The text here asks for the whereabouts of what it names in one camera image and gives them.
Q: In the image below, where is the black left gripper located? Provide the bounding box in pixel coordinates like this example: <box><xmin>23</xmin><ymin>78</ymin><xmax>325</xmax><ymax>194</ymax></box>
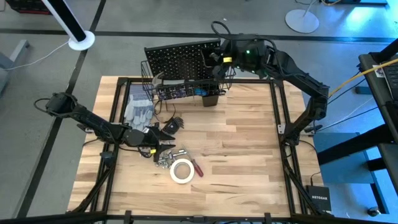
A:
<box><xmin>138</xmin><ymin>126</ymin><xmax>177</xmax><ymax>162</ymax></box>

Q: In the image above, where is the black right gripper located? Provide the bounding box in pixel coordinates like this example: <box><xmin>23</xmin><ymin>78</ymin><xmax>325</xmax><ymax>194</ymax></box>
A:
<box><xmin>211</xmin><ymin>39</ymin><xmax>246</xmax><ymax>78</ymax></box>

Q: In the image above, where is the white tape roll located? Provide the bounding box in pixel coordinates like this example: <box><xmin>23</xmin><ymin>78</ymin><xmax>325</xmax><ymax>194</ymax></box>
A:
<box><xmin>169</xmin><ymin>158</ymin><xmax>196</xmax><ymax>185</ymax></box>

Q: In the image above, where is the red handled screwdriver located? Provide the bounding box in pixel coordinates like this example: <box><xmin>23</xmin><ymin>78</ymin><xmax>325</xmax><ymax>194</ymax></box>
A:
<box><xmin>182</xmin><ymin>145</ymin><xmax>205</xmax><ymax>179</ymax></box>

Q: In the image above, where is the grey work glove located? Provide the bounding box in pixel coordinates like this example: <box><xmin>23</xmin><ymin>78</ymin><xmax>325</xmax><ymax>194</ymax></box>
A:
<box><xmin>123</xmin><ymin>85</ymin><xmax>155</xmax><ymax>131</ymax></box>

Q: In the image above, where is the black metal pegboard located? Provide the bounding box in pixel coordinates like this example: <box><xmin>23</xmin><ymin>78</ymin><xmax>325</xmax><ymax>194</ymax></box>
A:
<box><xmin>144</xmin><ymin>39</ymin><xmax>221</xmax><ymax>82</ymax></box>

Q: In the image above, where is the black box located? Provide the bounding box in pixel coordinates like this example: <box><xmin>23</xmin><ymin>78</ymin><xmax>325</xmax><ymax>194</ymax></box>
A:
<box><xmin>201</xmin><ymin>94</ymin><xmax>220</xmax><ymax>108</ymax></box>

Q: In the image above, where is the steel head hammer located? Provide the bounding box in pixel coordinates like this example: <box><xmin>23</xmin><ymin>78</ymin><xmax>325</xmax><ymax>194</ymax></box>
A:
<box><xmin>151</xmin><ymin>71</ymin><xmax>175</xmax><ymax>91</ymax></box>

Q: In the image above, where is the grey round floor stand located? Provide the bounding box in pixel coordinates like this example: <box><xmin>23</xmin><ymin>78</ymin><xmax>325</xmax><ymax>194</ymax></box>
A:
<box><xmin>285</xmin><ymin>0</ymin><xmax>320</xmax><ymax>34</ymax></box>

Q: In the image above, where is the white black pole stand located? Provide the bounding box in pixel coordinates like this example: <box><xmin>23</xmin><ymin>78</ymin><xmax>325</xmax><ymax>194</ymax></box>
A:
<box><xmin>41</xmin><ymin>0</ymin><xmax>96</xmax><ymax>52</ymax></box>

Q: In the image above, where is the black side desk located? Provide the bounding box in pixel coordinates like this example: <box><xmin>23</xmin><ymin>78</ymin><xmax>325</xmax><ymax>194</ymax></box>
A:
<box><xmin>357</xmin><ymin>39</ymin><xmax>398</xmax><ymax>144</ymax></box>

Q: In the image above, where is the grey table leg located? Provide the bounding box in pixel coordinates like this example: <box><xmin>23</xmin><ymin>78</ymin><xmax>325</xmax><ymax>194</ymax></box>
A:
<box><xmin>0</xmin><ymin>39</ymin><xmax>31</xmax><ymax>94</ymax></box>

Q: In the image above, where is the red black crate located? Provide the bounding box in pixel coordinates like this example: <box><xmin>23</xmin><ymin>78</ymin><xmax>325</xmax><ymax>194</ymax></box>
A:
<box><xmin>5</xmin><ymin>0</ymin><xmax>52</xmax><ymax>16</ymax></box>

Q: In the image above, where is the black caster wheel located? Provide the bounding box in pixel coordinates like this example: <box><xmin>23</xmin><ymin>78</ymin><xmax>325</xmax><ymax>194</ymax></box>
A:
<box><xmin>366</xmin><ymin>206</ymin><xmax>381</xmax><ymax>218</ymax></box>

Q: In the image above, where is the black looped cable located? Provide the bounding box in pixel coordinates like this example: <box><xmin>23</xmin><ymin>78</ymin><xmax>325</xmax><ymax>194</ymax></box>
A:
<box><xmin>153</xmin><ymin>98</ymin><xmax>177</xmax><ymax>124</ymax></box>

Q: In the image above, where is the black aluminium table frame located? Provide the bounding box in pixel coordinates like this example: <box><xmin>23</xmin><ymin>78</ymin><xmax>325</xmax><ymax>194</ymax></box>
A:
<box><xmin>67</xmin><ymin>76</ymin><xmax>335</xmax><ymax>224</ymax></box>

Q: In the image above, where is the black wire basket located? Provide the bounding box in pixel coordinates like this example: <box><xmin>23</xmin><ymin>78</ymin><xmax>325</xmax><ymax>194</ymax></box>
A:
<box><xmin>141</xmin><ymin>60</ymin><xmax>236</xmax><ymax>102</ymax></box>

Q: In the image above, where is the yellow cable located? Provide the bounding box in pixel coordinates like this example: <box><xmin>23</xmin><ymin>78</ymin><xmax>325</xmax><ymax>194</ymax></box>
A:
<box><xmin>328</xmin><ymin>57</ymin><xmax>398</xmax><ymax>98</ymax></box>

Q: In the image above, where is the white floor cable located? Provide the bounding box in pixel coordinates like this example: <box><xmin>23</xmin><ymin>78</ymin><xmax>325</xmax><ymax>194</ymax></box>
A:
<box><xmin>6</xmin><ymin>40</ymin><xmax>71</xmax><ymax>71</ymax></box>

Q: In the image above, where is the black Netgear network switch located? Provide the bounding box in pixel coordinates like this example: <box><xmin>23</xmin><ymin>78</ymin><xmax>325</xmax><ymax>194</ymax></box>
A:
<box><xmin>305</xmin><ymin>185</ymin><xmax>333</xmax><ymax>214</ymax></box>

